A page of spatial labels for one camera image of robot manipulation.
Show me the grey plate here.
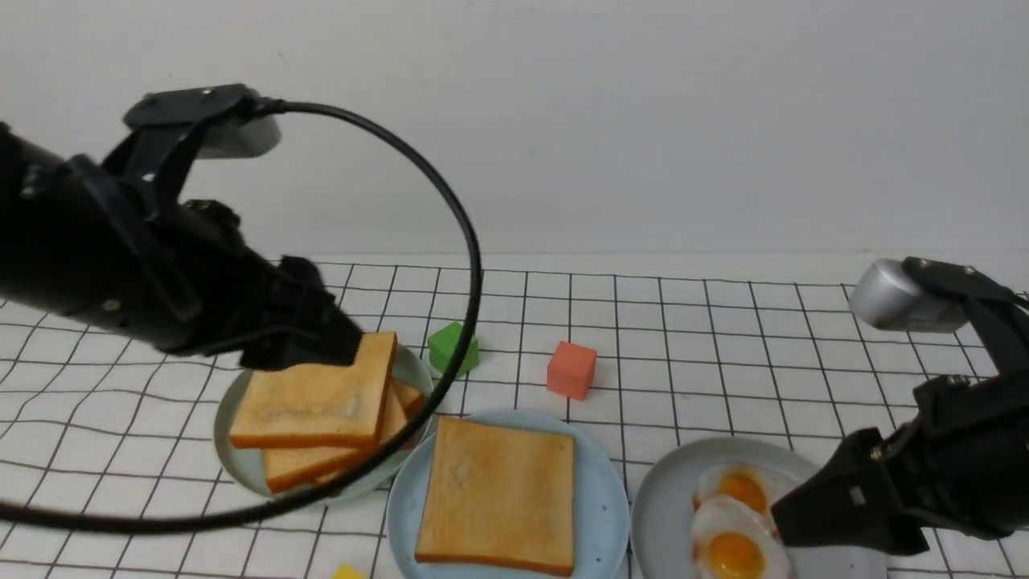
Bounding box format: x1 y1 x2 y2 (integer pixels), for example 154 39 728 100
629 437 888 578

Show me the orange cube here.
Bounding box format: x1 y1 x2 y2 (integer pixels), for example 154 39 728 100
547 341 598 400

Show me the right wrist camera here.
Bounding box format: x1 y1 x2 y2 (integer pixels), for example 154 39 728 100
848 257 1015 333

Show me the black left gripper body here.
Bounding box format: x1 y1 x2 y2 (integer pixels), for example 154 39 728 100
72 153 272 355

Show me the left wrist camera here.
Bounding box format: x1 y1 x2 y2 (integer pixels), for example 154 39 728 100
125 84 281 160

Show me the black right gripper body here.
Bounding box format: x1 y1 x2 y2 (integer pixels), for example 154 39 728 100
884 374 1028 541

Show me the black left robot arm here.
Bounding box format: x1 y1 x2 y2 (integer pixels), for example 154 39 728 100
2 125 363 371

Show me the white grid tablecloth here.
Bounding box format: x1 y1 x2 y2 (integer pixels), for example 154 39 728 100
1 256 996 578

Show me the green plate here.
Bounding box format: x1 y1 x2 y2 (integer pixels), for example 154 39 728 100
213 343 435 506

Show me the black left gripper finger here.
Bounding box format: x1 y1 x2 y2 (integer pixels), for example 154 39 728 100
240 315 364 372
278 256 346 322

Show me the toast slice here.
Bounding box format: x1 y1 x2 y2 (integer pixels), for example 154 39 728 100
414 417 576 577
229 332 398 450
312 379 425 485
263 386 409 494

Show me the black cable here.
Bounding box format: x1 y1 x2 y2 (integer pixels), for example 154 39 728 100
0 100 483 535

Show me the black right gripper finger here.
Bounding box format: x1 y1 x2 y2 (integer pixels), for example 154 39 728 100
769 428 929 556

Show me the green cube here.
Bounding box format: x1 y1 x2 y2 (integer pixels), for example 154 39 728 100
427 322 480 378

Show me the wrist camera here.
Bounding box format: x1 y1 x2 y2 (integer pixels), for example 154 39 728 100
848 257 1015 333
125 84 281 160

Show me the fried egg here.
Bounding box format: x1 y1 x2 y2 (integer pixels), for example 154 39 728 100
691 462 797 519
690 495 794 578

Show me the yellow cube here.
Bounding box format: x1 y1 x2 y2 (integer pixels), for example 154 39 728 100
331 565 367 579

